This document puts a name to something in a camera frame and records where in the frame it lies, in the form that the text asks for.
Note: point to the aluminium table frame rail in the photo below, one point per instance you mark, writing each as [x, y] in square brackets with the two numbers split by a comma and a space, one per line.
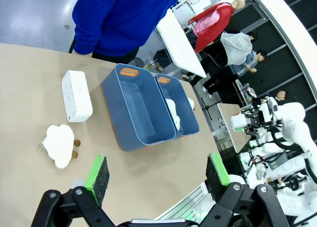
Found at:
[185, 202]

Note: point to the small blue plastic basket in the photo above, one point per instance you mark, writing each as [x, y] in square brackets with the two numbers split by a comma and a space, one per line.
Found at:
[184, 108]

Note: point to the person in red jacket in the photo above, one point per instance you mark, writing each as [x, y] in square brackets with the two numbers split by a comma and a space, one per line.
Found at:
[210, 24]

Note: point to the large blue plastic basket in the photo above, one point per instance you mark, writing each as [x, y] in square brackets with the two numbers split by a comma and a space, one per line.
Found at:
[128, 105]

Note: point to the person in grey hoodie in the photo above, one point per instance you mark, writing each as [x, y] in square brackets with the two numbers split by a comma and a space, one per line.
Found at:
[232, 49]

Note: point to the white rectangular digital clock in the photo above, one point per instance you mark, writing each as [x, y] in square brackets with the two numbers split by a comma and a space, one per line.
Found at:
[76, 98]

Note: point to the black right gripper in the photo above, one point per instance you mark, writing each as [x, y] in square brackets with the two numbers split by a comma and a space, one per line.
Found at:
[255, 120]

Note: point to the white box on gripper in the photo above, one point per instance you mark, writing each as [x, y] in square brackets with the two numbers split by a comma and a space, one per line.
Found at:
[238, 121]

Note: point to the white fluffy plush toy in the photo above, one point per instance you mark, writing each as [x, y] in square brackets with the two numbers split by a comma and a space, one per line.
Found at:
[172, 108]

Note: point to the person in denim jacket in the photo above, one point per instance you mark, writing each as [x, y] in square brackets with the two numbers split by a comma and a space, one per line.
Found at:
[244, 63]

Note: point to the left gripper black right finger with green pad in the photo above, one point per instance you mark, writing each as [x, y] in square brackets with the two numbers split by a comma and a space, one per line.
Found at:
[242, 207]

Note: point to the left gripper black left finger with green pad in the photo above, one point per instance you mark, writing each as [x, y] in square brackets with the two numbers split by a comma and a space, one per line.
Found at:
[74, 207]

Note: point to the seated dark-haired person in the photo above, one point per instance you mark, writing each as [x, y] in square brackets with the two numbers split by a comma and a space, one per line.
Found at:
[281, 95]

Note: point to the brown background table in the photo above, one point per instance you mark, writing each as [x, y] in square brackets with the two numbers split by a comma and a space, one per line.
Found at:
[230, 128]

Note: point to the person in blue sweater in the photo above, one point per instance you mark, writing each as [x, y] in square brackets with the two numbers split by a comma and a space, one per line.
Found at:
[119, 19]

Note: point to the white rectangular background table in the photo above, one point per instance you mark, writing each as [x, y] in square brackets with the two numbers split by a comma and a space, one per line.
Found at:
[178, 44]

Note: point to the small white plush piece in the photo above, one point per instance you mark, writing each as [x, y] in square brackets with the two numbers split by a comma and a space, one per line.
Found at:
[190, 103]

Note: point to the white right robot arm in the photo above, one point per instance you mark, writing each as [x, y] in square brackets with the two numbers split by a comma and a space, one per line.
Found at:
[297, 123]

